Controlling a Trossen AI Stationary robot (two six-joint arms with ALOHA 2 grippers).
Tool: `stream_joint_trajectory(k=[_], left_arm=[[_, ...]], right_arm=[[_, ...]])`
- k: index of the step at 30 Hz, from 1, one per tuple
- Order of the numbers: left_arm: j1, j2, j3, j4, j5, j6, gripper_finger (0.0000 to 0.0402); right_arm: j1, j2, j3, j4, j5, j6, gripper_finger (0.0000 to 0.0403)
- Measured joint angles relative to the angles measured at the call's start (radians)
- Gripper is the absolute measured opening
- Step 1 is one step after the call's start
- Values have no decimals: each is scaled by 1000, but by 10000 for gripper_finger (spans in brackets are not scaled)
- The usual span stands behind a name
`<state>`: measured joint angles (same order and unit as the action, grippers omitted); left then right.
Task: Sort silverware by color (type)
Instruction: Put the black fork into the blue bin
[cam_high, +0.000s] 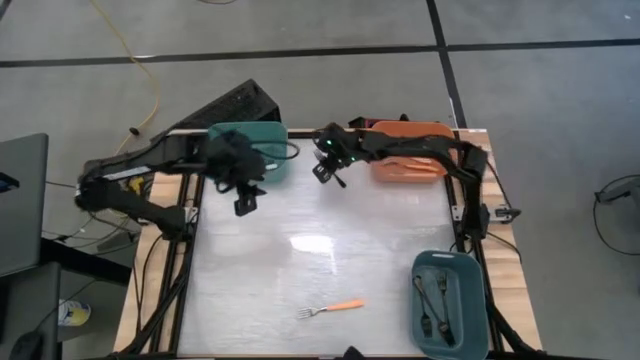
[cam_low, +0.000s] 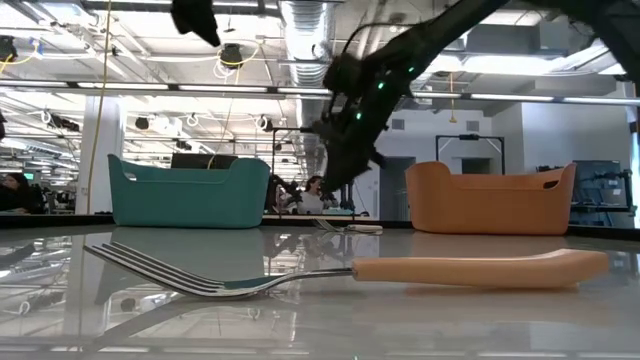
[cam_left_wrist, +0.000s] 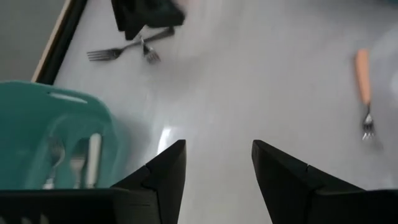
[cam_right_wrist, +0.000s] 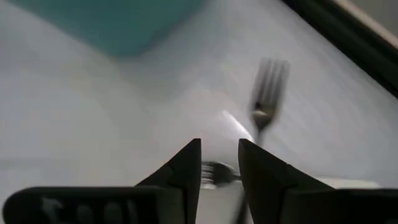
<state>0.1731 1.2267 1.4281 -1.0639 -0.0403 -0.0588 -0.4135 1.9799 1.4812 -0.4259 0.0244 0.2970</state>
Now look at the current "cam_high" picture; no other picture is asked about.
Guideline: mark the black fork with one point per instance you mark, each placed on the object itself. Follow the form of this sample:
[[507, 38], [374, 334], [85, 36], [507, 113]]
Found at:
[[448, 336], [425, 326], [340, 181]]

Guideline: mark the black computer mouse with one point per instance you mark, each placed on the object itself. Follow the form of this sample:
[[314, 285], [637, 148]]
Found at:
[[27, 346]]

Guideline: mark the black desk beam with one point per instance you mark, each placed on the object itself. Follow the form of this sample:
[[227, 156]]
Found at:
[[85, 262]]

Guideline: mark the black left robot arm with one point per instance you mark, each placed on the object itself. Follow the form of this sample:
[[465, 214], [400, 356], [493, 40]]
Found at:
[[125, 205]]

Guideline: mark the grey desk panel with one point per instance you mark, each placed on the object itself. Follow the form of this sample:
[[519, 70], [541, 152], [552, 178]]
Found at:
[[30, 310]]

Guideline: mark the yellow white roll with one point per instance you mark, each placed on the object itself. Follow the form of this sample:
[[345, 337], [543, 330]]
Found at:
[[75, 313]]

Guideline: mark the black computer case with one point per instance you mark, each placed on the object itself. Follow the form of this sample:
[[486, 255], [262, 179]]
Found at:
[[240, 102]]

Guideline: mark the teal plastic bin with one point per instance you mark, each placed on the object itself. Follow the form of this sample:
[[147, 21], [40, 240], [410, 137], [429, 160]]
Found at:
[[272, 131]]

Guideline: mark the black electronic device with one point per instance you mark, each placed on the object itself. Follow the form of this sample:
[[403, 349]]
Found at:
[[367, 121]]

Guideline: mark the grey floor object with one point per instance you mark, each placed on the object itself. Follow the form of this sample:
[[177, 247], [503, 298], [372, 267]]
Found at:
[[622, 189]]

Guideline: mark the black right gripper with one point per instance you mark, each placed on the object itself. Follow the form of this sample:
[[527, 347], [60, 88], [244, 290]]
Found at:
[[340, 145]]

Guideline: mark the blue-grey plastic bin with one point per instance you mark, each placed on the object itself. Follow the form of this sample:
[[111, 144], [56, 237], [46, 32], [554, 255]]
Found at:
[[470, 300]]

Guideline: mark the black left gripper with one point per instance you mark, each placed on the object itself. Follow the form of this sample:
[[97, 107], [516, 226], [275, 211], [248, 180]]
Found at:
[[235, 160]]

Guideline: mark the dark blue object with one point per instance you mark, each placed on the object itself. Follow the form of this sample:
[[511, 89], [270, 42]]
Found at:
[[7, 182]]

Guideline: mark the orange plastic bin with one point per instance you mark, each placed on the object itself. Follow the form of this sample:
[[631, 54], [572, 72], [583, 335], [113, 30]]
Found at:
[[390, 175]]

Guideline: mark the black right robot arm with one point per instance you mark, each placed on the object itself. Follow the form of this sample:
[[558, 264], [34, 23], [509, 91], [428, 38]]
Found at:
[[425, 145]]

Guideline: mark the black table-level camera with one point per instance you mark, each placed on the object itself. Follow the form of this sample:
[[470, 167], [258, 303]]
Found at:
[[355, 354]]

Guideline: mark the grey laptop lid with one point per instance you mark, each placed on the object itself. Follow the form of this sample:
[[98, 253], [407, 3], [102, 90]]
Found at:
[[22, 215]]

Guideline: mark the yellow plug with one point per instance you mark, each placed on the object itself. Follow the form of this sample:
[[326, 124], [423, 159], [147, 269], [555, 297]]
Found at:
[[136, 184]]

